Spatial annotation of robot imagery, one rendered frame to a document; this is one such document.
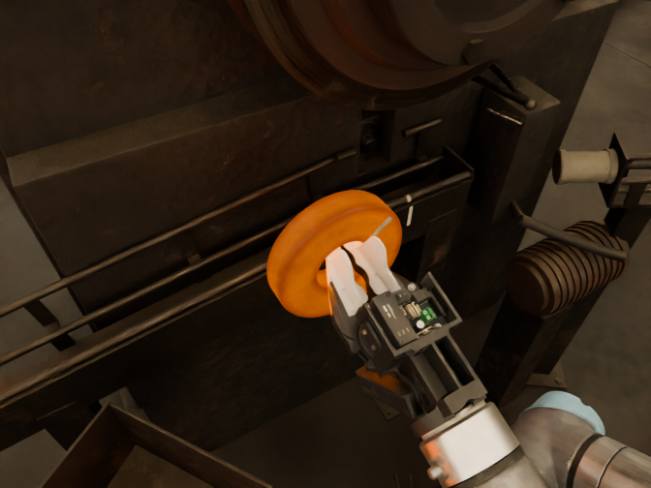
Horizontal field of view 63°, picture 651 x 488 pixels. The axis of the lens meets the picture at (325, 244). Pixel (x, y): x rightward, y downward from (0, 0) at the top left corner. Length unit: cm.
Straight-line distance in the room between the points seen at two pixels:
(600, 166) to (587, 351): 74
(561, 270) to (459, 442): 62
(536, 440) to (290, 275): 30
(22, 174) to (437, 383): 49
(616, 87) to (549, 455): 225
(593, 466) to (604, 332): 111
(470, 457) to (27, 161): 56
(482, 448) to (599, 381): 113
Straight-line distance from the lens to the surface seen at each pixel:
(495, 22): 59
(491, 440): 47
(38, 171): 68
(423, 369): 47
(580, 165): 99
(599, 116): 249
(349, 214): 51
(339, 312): 51
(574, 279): 104
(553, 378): 153
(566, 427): 62
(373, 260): 53
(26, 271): 186
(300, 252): 51
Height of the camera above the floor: 126
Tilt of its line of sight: 48 degrees down
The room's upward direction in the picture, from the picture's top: straight up
